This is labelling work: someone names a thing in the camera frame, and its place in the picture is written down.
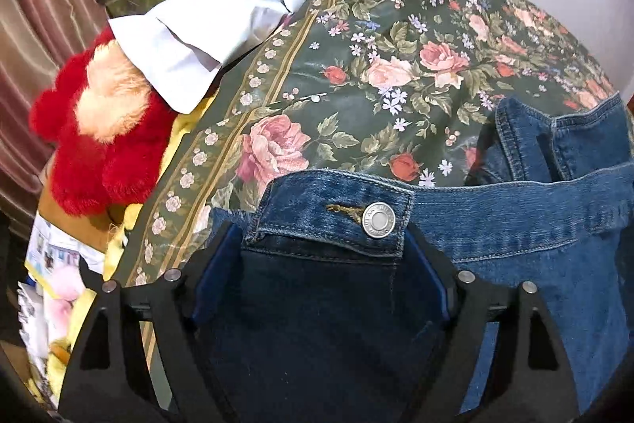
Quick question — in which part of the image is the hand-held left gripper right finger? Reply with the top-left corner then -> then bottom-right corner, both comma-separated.
403,232 -> 580,423

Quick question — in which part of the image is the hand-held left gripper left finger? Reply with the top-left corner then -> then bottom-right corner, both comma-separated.
58,222 -> 243,423

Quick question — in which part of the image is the blue denim jacket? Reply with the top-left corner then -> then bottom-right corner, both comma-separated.
191,93 -> 634,423

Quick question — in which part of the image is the brown cardboard box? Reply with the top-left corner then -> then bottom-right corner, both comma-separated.
38,184 -> 120,251

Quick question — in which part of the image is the pink plush toy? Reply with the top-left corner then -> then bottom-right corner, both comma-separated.
46,264 -> 89,341

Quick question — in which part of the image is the colourful picture book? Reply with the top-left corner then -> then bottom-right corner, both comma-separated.
24,220 -> 82,278

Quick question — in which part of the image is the red plush toy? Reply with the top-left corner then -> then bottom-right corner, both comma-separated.
30,29 -> 180,218

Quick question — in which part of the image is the dark floral bed cover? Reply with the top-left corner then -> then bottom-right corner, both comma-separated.
119,0 -> 622,354

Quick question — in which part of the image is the white pillow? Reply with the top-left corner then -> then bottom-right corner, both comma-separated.
108,0 -> 328,115

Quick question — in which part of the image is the striped brown curtain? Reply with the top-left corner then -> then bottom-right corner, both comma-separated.
0,0 -> 111,235

